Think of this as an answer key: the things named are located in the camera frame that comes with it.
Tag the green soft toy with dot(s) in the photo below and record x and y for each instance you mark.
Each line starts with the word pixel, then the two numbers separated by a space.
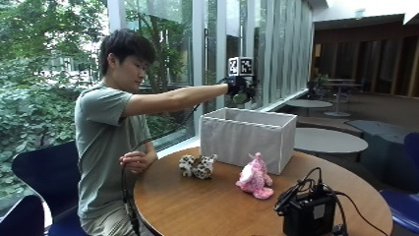
pixel 240 98

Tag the the person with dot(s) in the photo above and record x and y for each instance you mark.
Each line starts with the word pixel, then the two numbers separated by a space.
pixel 107 141

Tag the white marker cube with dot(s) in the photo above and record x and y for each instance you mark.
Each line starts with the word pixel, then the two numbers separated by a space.
pixel 241 66

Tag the small grey round table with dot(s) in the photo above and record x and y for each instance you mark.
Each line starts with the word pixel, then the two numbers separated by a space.
pixel 309 103

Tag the white fabric storage box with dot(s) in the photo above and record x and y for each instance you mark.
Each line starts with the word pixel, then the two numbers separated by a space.
pixel 244 141

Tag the potted green plant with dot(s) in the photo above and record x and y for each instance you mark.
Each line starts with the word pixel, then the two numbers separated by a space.
pixel 322 80

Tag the spotted leopard soft toy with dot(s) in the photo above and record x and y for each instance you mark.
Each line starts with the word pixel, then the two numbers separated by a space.
pixel 201 166

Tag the dark blue chair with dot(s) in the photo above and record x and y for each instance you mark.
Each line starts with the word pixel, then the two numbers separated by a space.
pixel 48 173
pixel 403 203
pixel 19 218

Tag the large grey round table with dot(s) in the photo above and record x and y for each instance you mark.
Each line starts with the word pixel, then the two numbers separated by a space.
pixel 329 141

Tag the pink soft toy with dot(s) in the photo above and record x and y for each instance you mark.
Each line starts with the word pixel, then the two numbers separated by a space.
pixel 254 178

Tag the grey upholstered seat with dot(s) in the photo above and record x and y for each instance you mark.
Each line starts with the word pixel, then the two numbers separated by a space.
pixel 383 144

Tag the black electronics box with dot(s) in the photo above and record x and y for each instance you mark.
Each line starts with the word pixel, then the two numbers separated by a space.
pixel 309 213

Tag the tall pedestal table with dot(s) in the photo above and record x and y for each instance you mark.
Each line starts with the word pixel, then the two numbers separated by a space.
pixel 339 98

